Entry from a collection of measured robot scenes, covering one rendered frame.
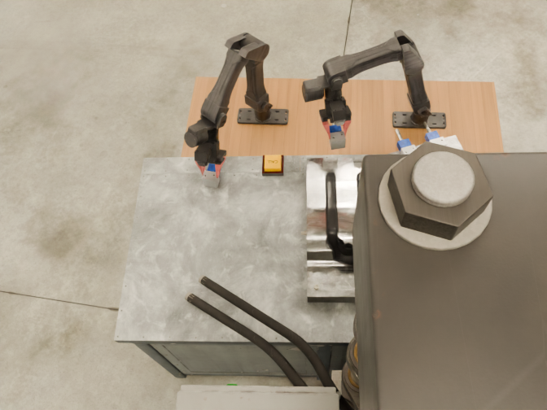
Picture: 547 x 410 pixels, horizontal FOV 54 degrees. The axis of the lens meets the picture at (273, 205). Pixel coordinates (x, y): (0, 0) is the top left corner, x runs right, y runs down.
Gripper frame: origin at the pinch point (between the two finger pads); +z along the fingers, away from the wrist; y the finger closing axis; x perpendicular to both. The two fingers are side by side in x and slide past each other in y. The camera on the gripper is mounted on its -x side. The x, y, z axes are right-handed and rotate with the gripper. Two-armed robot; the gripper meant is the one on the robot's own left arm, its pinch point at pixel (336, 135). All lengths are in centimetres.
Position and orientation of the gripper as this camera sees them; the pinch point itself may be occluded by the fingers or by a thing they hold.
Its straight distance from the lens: 190.2
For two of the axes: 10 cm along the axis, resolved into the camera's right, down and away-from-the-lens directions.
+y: 9.9, -1.6, -0.2
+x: -0.8, -5.6, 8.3
